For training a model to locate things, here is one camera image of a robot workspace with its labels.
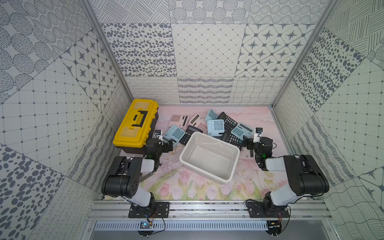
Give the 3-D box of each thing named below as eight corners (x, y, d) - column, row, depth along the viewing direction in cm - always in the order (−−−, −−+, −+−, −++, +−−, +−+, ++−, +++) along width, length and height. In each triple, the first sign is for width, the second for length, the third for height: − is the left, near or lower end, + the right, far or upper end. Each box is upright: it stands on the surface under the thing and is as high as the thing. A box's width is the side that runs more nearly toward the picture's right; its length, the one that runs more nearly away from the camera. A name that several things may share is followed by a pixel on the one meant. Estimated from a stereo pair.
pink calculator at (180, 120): (168, 127, 108) (167, 125, 106) (169, 116, 114) (169, 114, 113) (188, 127, 108) (188, 125, 106) (188, 116, 114) (188, 114, 113)
